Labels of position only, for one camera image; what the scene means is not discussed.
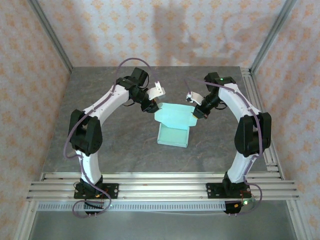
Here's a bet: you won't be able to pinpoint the light green paper box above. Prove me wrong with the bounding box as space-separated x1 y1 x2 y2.
154 102 200 148

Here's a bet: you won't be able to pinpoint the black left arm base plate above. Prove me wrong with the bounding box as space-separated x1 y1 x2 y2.
73 183 120 200

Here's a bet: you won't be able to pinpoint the aluminium frame post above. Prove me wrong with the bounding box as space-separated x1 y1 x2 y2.
249 0 298 73
27 0 74 73

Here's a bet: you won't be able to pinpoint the slotted grey cable duct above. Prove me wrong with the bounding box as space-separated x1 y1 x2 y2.
36 201 227 213

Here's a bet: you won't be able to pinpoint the aluminium mounting rails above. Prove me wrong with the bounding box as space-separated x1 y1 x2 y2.
26 171 301 202

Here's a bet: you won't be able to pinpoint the aluminium side rail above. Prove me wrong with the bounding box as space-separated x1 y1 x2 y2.
240 67 286 181

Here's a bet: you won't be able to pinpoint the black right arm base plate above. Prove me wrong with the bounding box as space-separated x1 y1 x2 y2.
205 182 252 200

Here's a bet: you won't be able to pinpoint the black electronics board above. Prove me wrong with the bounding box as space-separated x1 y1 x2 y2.
223 198 256 216

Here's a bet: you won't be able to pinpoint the aluminium frame leg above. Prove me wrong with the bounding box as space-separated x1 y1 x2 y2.
286 199 313 240
14 199 38 240

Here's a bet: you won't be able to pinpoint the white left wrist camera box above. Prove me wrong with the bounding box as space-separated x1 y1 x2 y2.
146 83 167 101

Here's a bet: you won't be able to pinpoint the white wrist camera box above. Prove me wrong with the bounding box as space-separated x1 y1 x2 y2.
186 91 205 105
146 83 167 101

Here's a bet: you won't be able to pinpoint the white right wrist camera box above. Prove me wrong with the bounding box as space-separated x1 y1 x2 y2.
186 91 205 105

